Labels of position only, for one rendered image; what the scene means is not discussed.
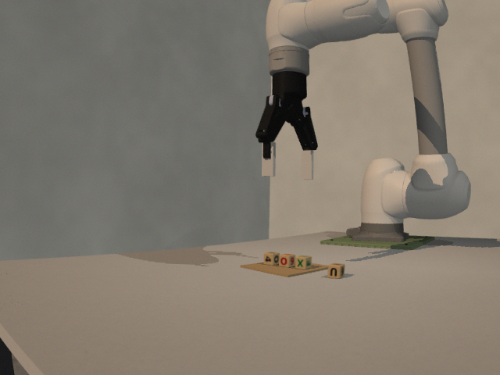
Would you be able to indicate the brown square mat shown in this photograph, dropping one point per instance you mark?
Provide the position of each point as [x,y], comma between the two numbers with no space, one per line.
[283,271]

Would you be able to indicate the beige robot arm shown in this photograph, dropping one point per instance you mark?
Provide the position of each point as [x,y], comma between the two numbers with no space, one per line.
[435,188]

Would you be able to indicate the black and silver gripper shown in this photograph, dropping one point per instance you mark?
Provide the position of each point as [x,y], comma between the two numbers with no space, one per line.
[290,88]

